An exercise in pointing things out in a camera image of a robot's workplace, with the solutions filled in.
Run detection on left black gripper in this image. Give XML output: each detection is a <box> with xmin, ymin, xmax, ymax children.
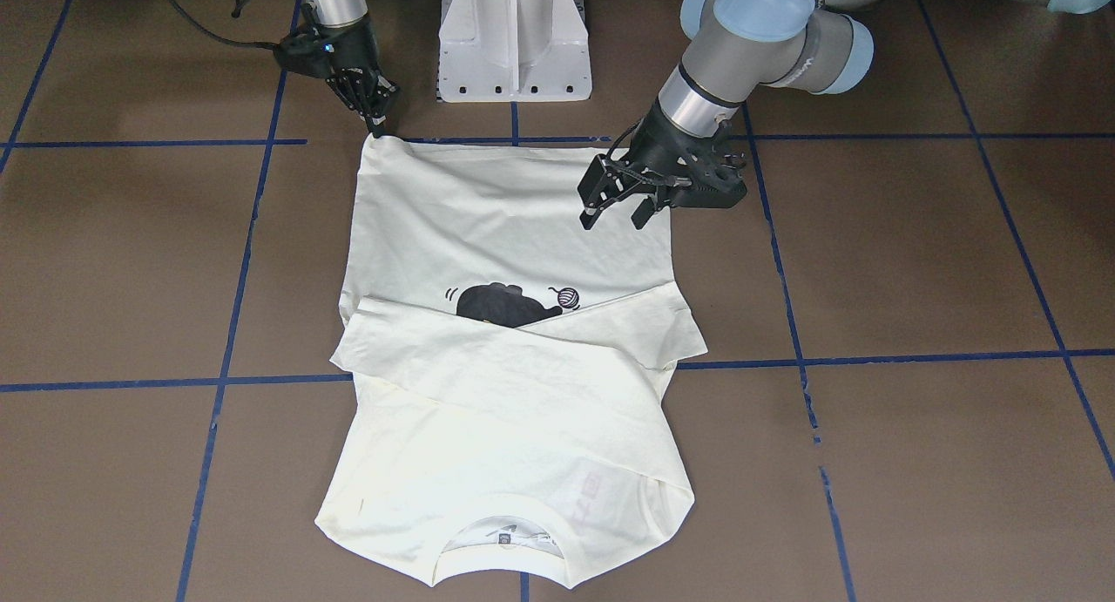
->
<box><xmin>578</xmin><ymin>101</ymin><xmax>721</xmax><ymax>230</ymax></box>

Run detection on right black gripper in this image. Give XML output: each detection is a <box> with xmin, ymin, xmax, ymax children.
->
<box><xmin>301</xmin><ymin>16</ymin><xmax>401</xmax><ymax>138</ymax></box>

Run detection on cream long-sleeve printed shirt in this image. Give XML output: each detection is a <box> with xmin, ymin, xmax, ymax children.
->
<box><xmin>316</xmin><ymin>135</ymin><xmax>706</xmax><ymax>589</ymax></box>

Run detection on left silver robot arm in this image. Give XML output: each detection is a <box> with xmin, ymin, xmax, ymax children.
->
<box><xmin>578</xmin><ymin>0</ymin><xmax>1111</xmax><ymax>229</ymax></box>

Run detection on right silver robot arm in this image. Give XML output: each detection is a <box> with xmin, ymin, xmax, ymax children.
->
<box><xmin>167</xmin><ymin>0</ymin><xmax>401</xmax><ymax>138</ymax></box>

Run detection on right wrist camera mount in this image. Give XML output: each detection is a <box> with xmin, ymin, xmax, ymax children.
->
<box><xmin>272</xmin><ymin>25</ymin><xmax>335</xmax><ymax>79</ymax></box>

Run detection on white camera mast pedestal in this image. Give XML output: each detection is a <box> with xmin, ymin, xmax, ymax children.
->
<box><xmin>436</xmin><ymin>0</ymin><xmax>592</xmax><ymax>103</ymax></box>

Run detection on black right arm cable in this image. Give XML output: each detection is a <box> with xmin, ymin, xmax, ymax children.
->
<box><xmin>157</xmin><ymin>0</ymin><xmax>306</xmax><ymax>50</ymax></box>

